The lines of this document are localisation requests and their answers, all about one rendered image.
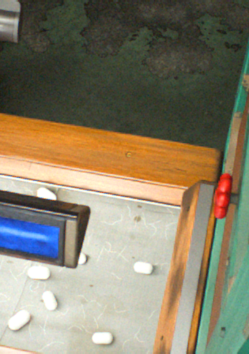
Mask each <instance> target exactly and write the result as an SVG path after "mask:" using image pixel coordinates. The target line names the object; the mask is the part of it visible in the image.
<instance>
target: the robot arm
mask: <svg viewBox="0 0 249 354"><path fill-rule="evenodd" d="M23 18H24V4H23V2H22V1H20V0H0V41H5V42H10V43H19V42H20V39H21V33H22V27H23Z"/></svg>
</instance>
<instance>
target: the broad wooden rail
mask: <svg viewBox="0 0 249 354"><path fill-rule="evenodd" d="M223 156H224V152H223V150H221V149H214V148H209V147H205V146H200V145H192V144H187V143H180V142H173V141H165V140H160V139H155V138H150V137H142V136H137V135H133V134H124V133H119V132H115V131H110V130H102V129H97V128H92V127H83V126H74V125H70V124H65V123H60V122H52V121H47V120H42V119H34V118H29V117H20V116H16V115H7V114H3V113H0V175H6V176H10V177H15V178H19V179H27V180H31V181H36V182H40V183H47V184H52V185H56V186H64V187H69V188H73V189H82V190H89V191H94V192H99V193H102V194H110V195H115V196H119V197H124V198H132V199H136V200H140V201H149V202H152V203H157V204H166V205H174V206H178V207H181V202H182V196H183V192H184V191H185V190H186V189H187V188H190V187H191V186H193V185H194V184H195V183H196V182H197V181H198V180H207V181H211V182H215V183H219V181H220V177H221V166H222V160H223Z"/></svg>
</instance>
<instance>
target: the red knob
mask: <svg viewBox="0 0 249 354"><path fill-rule="evenodd" d="M232 181H233V178H232V176H231V175H230V174H228V173H226V174H225V173H223V174H222V175H221V177H220V181H219V184H218V188H217V189H216V192H215V195H214V211H213V214H214V216H215V217H217V218H219V219H222V218H224V217H225V216H227V213H228V207H229V203H230V204H234V205H237V202H238V198H239V194H236V193H232Z"/></svg>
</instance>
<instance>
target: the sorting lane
mask: <svg viewBox="0 0 249 354"><path fill-rule="evenodd" d="M39 188H47V189H48V190H50V191H51V192H53V193H54V194H55V195H56V201H64V202H69V203H73V204H79V205H88V206H89V208H90V210H91V213H90V218H89V222H88V226H87V232H86V235H85V240H84V243H83V247H82V249H81V252H82V253H83V254H85V255H86V258H87V260H86V262H84V263H82V264H79V263H78V264H77V268H75V269H70V268H66V267H65V266H64V267H61V266H56V265H48V264H45V263H41V262H34V261H29V260H25V259H21V258H15V257H10V256H6V255H2V254H0V345H6V346H10V347H14V348H20V349H24V350H28V351H32V352H38V353H42V354H153V346H154V342H155V338H156V334H157V327H158V322H159V319H160V308H161V304H162V299H163V296H164V289H165V285H166V281H167V278H168V273H169V270H170V263H171V260H172V252H173V247H174V244H175V236H176V232H177V227H178V222H179V215H180V211H181V207H178V206H174V205H166V204H157V203H152V202H149V201H140V200H136V199H132V198H124V197H119V196H115V195H110V194H102V193H99V192H94V191H89V190H82V189H73V188H69V187H64V186H56V185H52V184H47V183H40V182H36V181H31V180H27V179H19V178H15V177H10V176H6V175H0V190H7V191H11V192H16V193H19V194H27V195H32V196H36V197H38V195H37V192H38V189H39ZM135 262H148V263H149V264H151V265H152V267H153V271H152V272H151V273H150V274H143V273H137V272H135V271H134V263H135ZM33 266H39V267H47V268H48V269H49V271H50V275H49V277H48V278H47V279H44V280H43V279H32V278H31V277H30V276H29V275H28V270H29V269H30V268H31V267H33ZM47 291H50V292H52V293H53V295H54V297H55V300H56V302H57V307H56V308H55V309H54V310H49V309H48V308H47V307H46V305H45V302H44V301H43V294H44V293H45V292H47ZM22 310H26V311H27V312H28V313H29V314H30V319H29V320H28V321H27V322H26V324H24V325H23V326H22V327H21V328H20V329H18V330H12V329H10V327H9V320H10V319H11V318H12V317H13V316H14V315H16V314H17V313H18V312H19V311H22ZM96 332H103V333H111V335H112V336H113V339H112V342H111V343H110V344H95V343H94V342H93V341H92V336H93V334H94V333H96Z"/></svg>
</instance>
